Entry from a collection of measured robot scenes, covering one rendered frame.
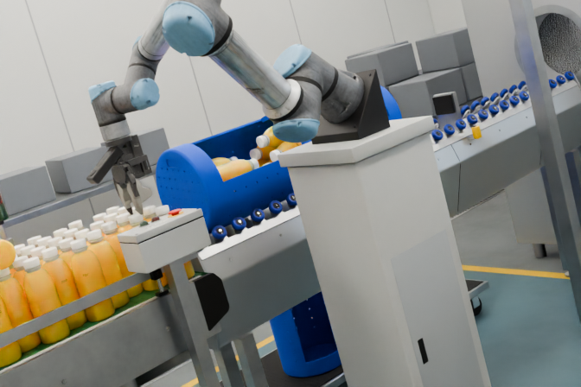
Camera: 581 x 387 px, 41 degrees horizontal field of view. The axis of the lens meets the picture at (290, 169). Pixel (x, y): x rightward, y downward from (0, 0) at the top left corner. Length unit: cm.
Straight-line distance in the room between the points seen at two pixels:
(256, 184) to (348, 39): 508
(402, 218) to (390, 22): 574
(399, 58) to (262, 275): 386
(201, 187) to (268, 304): 45
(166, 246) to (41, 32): 400
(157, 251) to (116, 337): 25
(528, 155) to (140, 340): 200
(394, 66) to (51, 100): 253
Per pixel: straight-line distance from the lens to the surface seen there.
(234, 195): 232
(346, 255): 216
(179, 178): 236
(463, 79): 596
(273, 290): 246
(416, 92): 573
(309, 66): 204
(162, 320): 210
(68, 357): 200
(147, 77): 208
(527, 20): 310
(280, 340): 320
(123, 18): 610
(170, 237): 197
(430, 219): 220
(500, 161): 329
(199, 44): 173
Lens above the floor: 145
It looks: 9 degrees down
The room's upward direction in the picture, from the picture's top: 15 degrees counter-clockwise
